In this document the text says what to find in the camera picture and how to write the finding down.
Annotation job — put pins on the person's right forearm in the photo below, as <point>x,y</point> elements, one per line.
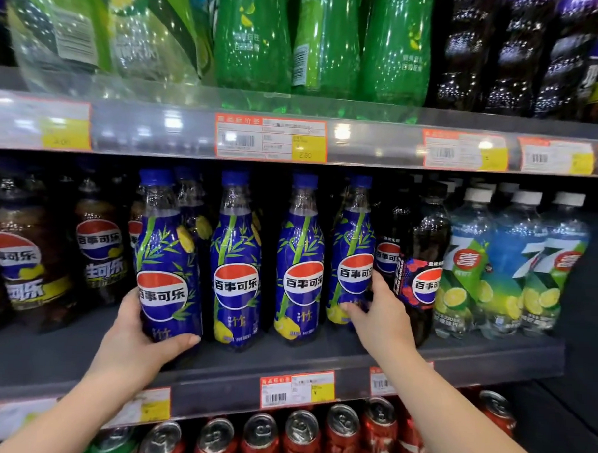
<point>443,428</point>

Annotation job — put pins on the row of brown Pepsi bottles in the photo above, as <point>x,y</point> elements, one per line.
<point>25,261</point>

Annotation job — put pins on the rows of red soda cans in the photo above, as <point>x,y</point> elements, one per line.
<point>299,441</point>

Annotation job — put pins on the clear soda bottle green label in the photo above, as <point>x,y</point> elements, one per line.
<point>154,39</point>
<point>41,5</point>

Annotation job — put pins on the person's left forearm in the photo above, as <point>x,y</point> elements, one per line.
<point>73,421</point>

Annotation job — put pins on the person's left hand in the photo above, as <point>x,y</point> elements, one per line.
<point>130,355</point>

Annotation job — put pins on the dark soda bottle blue label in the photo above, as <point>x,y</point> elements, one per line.
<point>1,33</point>

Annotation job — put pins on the rows of green soda cans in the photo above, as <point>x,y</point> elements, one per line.
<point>114,445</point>

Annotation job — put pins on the person's right hand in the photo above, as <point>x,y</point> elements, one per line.
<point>388,331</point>

